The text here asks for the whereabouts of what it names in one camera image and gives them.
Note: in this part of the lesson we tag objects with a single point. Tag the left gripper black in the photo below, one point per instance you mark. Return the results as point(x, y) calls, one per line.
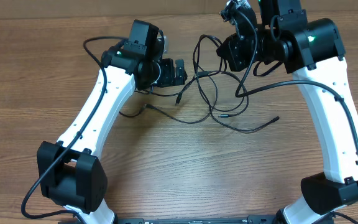
point(167, 78)

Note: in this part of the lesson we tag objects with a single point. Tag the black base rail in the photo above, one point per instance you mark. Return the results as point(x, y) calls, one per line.
point(251, 219)

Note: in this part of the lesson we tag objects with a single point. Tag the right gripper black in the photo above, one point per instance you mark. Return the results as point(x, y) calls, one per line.
point(232, 50)

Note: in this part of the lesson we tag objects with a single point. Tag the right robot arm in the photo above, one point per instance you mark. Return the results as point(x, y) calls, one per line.
point(314, 55)

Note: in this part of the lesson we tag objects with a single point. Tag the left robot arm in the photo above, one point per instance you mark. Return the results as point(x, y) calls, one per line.
point(70, 170)

